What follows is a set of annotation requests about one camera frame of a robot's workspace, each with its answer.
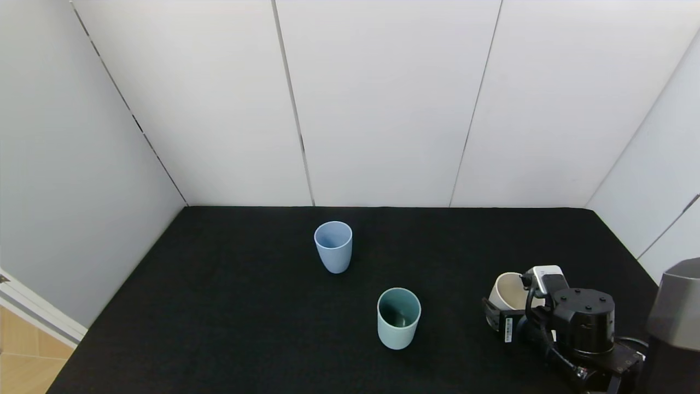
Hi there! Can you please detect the light blue plastic cup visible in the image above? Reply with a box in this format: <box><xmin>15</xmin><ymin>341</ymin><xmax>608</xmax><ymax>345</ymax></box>
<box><xmin>313</xmin><ymin>221</ymin><xmax>353</xmax><ymax>274</ymax></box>

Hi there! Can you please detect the black tablecloth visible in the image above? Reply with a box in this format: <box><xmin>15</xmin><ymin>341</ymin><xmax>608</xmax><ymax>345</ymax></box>
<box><xmin>48</xmin><ymin>206</ymin><xmax>700</xmax><ymax>394</ymax></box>

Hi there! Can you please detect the teal green plastic cup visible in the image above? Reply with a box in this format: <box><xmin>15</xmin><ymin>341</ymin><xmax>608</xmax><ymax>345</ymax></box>
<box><xmin>377</xmin><ymin>287</ymin><xmax>422</xmax><ymax>350</ymax></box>

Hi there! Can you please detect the white door frame trim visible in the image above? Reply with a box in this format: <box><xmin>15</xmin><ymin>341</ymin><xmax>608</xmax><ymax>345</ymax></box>
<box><xmin>0</xmin><ymin>266</ymin><xmax>89</xmax><ymax>349</ymax></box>

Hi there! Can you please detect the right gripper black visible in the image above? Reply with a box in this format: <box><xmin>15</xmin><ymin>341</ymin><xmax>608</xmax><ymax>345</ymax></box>
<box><xmin>481</xmin><ymin>297</ymin><xmax>547</xmax><ymax>344</ymax></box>

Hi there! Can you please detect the cream white plastic cup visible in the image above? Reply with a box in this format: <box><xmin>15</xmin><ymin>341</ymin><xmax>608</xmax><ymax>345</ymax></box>
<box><xmin>488</xmin><ymin>272</ymin><xmax>542</xmax><ymax>314</ymax></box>

